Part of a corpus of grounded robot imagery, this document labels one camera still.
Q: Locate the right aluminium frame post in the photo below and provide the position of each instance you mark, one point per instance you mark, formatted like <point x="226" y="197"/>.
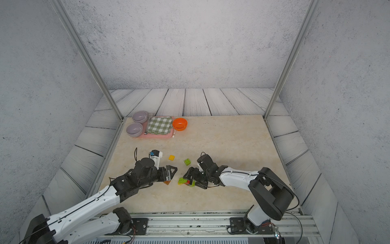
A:
<point x="310" y="14"/>

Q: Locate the pink tray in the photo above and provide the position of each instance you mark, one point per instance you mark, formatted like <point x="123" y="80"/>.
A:
<point x="152" y="136"/>

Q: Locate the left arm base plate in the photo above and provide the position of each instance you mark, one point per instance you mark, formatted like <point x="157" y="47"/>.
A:
<point x="136" y="226"/>

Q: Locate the orange bowl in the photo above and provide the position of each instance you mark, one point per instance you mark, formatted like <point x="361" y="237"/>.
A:
<point x="180" y="124"/>

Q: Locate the aluminium frame post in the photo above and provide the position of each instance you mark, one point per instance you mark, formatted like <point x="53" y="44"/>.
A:
<point x="72" y="32"/>
<point x="310" y="14"/>

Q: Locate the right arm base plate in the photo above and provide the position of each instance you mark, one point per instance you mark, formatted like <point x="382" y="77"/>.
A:
<point x="244" y="226"/>

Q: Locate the rear lavender bowl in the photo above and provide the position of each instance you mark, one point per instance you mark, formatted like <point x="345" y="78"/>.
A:
<point x="140" y="117"/>

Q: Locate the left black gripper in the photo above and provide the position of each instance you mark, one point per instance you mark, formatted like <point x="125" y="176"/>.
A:
<point x="163" y="177"/>

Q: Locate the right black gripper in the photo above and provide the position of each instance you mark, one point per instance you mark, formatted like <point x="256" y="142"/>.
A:
<point x="195" y="171"/>

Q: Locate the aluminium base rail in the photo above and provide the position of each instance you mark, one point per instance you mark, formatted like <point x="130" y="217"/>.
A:
<point x="301" y="228"/>

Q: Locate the lavender bowl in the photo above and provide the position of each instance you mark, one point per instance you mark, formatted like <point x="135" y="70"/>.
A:
<point x="135" y="130"/>
<point x="140" y="117"/>

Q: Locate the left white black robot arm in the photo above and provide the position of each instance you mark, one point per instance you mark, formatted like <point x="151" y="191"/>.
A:
<point x="74" y="225"/>

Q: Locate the small lime lego brick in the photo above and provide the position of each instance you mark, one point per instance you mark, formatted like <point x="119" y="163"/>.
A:
<point x="187" y="162"/>

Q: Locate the front lavender bowl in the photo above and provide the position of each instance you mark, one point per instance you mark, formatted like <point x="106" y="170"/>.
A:
<point x="135" y="130"/>

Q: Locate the green checkered cloth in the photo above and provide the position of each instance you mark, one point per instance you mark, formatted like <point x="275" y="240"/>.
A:
<point x="159" y="125"/>

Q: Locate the long lime lego brick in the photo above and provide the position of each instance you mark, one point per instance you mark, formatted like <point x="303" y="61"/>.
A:
<point x="182" y="181"/>

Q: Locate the left aluminium frame post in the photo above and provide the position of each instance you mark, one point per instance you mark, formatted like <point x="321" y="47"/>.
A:
<point x="72" y="32"/>

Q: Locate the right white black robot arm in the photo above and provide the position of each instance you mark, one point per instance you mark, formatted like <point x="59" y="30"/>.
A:
<point x="272" y="195"/>

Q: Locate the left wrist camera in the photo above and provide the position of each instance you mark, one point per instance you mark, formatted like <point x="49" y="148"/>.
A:
<point x="156" y="156"/>

